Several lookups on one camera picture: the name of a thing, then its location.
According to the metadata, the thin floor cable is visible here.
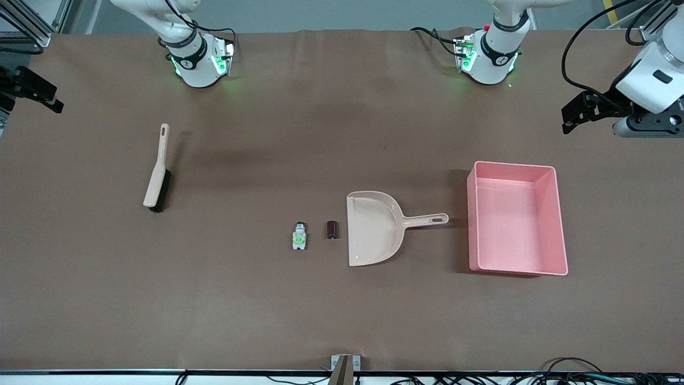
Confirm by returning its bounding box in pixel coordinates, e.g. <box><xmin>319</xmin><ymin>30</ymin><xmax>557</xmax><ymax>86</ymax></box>
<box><xmin>265</xmin><ymin>376</ymin><xmax>332</xmax><ymax>385</ymax></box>

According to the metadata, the black base cable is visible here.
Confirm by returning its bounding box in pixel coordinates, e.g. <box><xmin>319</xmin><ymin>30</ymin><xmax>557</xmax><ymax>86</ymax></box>
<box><xmin>410</xmin><ymin>27</ymin><xmax>461</xmax><ymax>57</ymax></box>
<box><xmin>184</xmin><ymin>24</ymin><xmax>238</xmax><ymax>54</ymax></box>

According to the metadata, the black right base cable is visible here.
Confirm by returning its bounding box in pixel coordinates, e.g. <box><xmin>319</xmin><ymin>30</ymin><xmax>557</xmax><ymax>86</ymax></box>
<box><xmin>184</xmin><ymin>24</ymin><xmax>238</xmax><ymax>54</ymax></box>

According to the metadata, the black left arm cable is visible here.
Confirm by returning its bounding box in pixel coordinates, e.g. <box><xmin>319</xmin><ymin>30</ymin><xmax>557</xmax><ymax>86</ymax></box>
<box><xmin>624</xmin><ymin>0</ymin><xmax>663</xmax><ymax>47</ymax></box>

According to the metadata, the aluminium frame profile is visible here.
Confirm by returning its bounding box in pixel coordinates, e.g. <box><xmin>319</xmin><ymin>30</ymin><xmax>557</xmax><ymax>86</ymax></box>
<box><xmin>0</xmin><ymin>0</ymin><xmax>73</xmax><ymax>49</ymax></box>
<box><xmin>639</xmin><ymin>11</ymin><xmax>671</xmax><ymax>42</ymax></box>

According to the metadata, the beige brush with black bristles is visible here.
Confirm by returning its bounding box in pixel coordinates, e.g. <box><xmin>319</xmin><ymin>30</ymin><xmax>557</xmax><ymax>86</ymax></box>
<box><xmin>143</xmin><ymin>124</ymin><xmax>173</xmax><ymax>213</ymax></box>

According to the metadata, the beige plastic dustpan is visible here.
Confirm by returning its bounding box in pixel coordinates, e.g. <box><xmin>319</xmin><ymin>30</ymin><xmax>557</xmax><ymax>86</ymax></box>
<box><xmin>346</xmin><ymin>191</ymin><xmax>449</xmax><ymax>267</ymax></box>

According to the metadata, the black left base cable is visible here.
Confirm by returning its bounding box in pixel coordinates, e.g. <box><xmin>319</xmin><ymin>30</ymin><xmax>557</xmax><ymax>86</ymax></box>
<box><xmin>410</xmin><ymin>27</ymin><xmax>461</xmax><ymax>57</ymax></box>

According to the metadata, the brown table mat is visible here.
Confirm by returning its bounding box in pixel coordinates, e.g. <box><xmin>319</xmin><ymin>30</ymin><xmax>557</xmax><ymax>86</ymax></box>
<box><xmin>0</xmin><ymin>28</ymin><xmax>684</xmax><ymax>372</ymax></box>

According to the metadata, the black cable bundle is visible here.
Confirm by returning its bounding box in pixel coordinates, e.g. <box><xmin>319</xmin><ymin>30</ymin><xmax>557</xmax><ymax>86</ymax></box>
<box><xmin>390</xmin><ymin>374</ymin><xmax>684</xmax><ymax>385</ymax></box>

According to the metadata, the metal bracket with post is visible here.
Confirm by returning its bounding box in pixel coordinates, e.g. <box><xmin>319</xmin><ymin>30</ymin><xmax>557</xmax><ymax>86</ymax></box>
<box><xmin>329</xmin><ymin>355</ymin><xmax>361</xmax><ymax>385</ymax></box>

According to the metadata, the black looped cable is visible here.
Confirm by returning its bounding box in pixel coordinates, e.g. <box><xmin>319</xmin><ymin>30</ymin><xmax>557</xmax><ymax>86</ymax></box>
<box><xmin>541</xmin><ymin>357</ymin><xmax>604</xmax><ymax>385</ymax></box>

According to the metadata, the pink plastic bin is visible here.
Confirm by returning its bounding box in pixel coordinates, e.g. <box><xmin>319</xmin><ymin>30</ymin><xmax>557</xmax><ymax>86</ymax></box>
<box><xmin>467</xmin><ymin>161</ymin><xmax>569</xmax><ymax>276</ymax></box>

